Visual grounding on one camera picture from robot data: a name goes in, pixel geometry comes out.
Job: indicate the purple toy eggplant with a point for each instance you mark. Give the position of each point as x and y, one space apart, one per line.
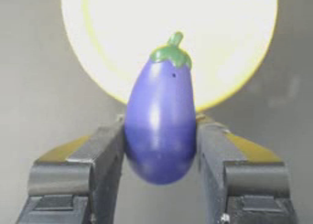
160 127

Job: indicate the yellow plate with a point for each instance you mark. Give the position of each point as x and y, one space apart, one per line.
121 35

